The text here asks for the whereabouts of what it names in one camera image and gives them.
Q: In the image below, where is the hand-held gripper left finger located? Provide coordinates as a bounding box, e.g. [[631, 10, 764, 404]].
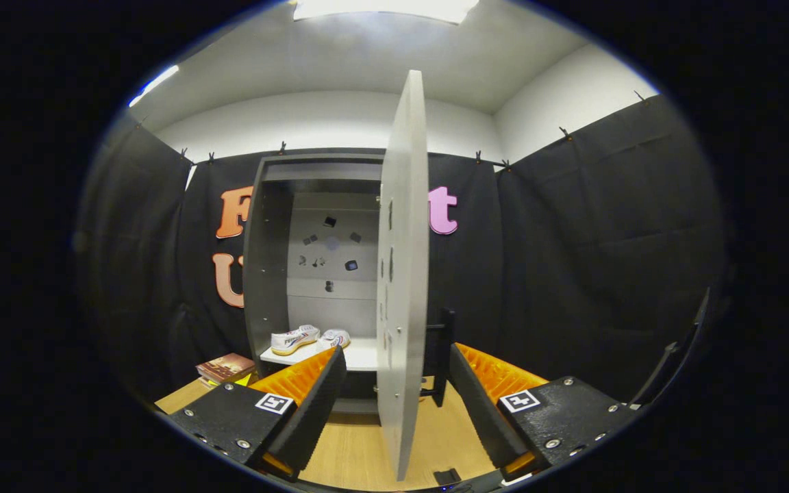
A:
[[168, 346, 347, 482]]

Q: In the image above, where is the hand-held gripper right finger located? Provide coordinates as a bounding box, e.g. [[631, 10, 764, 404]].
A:
[[449, 342, 640, 480]]

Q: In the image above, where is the white striped canvas shoe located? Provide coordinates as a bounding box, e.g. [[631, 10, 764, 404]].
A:
[[317, 329, 351, 352], [271, 325, 321, 356]]

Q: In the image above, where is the grey shoe cabinet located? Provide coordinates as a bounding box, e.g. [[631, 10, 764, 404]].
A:
[[242, 152, 402, 415]]

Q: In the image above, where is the beige shoe cabinet door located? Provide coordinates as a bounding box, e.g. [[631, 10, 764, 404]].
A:
[[375, 68, 431, 481]]

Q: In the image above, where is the brown book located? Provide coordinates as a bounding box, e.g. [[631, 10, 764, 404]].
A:
[[196, 353, 256, 384]]

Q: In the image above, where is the black backdrop cloth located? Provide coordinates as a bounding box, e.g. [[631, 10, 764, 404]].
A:
[[73, 92, 727, 412]]

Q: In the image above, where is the black monitor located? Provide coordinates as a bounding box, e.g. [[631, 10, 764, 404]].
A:
[[631, 288, 714, 409]]

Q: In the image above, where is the row of black cloth clips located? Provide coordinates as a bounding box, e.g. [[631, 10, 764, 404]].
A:
[[136, 89, 647, 172]]

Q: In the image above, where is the small ceiling light panel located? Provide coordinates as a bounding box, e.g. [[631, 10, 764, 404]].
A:
[[127, 65, 180, 108]]

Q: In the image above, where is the large ceiling light panel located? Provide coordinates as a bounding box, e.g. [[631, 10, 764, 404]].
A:
[[292, 0, 479, 25]]

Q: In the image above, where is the black door handle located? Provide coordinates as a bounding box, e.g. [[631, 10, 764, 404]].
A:
[[421, 308, 457, 409]]

